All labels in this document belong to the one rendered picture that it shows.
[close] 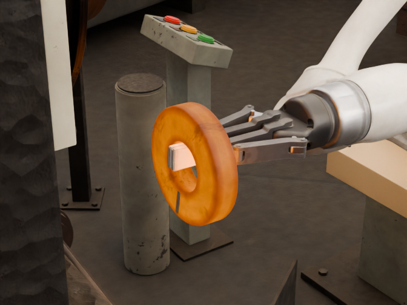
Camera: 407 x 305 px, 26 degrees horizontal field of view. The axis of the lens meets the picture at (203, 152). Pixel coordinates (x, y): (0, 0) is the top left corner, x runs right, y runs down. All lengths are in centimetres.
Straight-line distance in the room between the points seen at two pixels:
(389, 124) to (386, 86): 5
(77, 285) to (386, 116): 57
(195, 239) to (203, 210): 130
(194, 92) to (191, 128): 110
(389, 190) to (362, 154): 12
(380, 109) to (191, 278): 115
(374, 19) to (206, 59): 69
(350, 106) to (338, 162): 82
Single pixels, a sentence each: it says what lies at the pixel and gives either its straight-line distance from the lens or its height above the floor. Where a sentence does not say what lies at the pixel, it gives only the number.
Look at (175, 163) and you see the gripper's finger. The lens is 109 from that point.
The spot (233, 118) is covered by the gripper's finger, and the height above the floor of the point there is 85.
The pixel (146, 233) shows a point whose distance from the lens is 222.
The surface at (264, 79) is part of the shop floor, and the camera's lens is 336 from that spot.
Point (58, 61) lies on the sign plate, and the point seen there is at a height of 113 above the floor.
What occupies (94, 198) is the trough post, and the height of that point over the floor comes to 1.
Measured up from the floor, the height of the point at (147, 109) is 48.
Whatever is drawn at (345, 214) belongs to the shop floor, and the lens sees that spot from 256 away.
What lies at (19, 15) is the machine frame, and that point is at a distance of 61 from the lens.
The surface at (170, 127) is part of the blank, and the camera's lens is 111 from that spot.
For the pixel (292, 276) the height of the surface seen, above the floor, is 71.
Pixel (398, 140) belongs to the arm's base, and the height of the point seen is 43.
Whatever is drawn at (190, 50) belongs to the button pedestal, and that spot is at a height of 60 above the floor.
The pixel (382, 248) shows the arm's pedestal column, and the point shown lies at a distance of 218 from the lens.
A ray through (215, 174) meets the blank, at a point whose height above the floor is 85.
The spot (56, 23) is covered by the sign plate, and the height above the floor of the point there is 116.
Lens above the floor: 138
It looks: 29 degrees down
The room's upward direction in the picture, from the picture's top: straight up
